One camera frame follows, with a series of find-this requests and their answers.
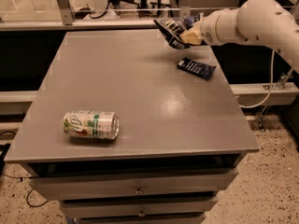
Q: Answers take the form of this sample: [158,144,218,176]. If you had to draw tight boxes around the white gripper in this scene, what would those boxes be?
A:
[180,9,242,46]

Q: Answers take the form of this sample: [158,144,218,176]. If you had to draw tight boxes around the blue chip bag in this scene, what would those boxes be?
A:
[154,16,201,49]

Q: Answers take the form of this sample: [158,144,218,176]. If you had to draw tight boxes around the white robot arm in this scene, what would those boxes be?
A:
[179,0,299,72]

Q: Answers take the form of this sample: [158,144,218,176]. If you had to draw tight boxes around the blue rxbar blueberry bar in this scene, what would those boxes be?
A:
[177,57,216,80]

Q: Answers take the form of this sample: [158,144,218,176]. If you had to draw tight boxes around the grey drawer cabinet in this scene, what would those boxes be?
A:
[7,29,258,224]

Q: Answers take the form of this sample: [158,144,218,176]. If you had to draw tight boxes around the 7up soda can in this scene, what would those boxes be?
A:
[64,110,120,140]

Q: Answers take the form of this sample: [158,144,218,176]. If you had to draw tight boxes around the top grey drawer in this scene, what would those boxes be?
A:
[30,168,238,201]

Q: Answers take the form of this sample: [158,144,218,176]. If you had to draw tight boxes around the grey drawer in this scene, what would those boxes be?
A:
[60,196,218,218]
[30,168,238,201]

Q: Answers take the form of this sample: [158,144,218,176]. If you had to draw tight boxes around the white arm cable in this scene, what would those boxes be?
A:
[238,49,277,110]

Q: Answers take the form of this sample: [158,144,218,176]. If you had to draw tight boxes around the metal railing frame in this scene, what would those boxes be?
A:
[0,0,298,32]

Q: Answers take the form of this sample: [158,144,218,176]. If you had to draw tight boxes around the black floor cable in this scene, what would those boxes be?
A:
[0,131,50,209]

